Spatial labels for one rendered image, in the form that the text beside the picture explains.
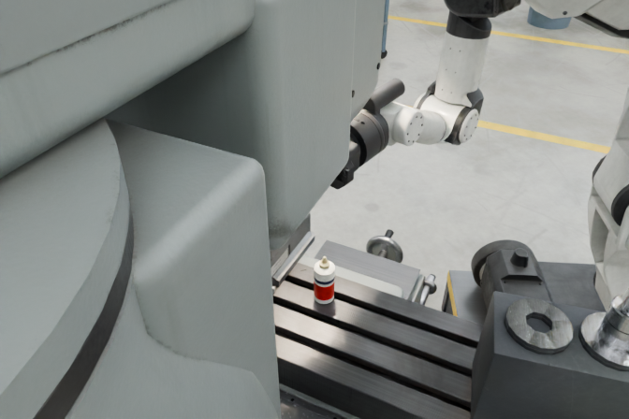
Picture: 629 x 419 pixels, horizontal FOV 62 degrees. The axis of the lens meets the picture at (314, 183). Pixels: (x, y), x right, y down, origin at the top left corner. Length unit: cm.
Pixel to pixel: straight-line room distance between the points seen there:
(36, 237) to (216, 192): 10
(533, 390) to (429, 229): 186
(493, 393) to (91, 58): 73
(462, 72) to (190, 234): 93
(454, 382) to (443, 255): 159
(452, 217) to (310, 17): 236
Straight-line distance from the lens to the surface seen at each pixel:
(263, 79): 40
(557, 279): 172
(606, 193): 131
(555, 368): 81
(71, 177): 26
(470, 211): 281
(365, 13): 63
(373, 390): 94
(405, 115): 93
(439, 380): 97
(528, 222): 284
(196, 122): 46
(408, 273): 141
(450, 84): 116
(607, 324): 82
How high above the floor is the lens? 170
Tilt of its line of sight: 36 degrees down
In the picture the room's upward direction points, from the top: straight up
